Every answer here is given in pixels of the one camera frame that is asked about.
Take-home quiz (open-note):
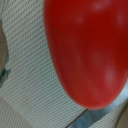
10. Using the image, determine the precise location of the gripper finger with beige pad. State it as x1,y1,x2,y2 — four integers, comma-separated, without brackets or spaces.
0,19,10,88

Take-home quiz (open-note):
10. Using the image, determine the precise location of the red toy tomato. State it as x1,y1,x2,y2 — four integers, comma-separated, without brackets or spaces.
43,0,128,109

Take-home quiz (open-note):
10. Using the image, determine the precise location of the woven beige placemat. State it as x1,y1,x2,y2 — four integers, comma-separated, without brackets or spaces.
0,0,128,128

